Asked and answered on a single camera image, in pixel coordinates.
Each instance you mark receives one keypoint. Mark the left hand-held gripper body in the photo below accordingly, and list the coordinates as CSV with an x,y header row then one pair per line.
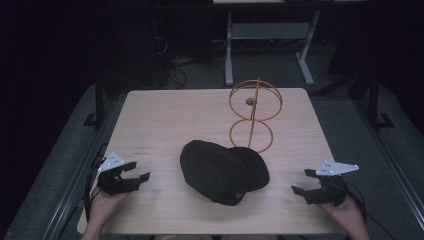
x,y
111,183

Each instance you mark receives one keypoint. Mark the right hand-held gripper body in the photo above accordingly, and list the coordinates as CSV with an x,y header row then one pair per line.
x,y
330,191

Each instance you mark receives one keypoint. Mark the grey metal desk frame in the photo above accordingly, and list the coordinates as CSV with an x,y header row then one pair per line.
x,y
266,31

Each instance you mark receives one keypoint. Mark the person's right hand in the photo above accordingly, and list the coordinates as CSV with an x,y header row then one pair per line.
x,y
346,213

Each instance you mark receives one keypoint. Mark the black cap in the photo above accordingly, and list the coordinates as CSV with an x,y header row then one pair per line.
x,y
220,173

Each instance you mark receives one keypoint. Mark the small grey round disc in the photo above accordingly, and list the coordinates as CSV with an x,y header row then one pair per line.
x,y
250,101

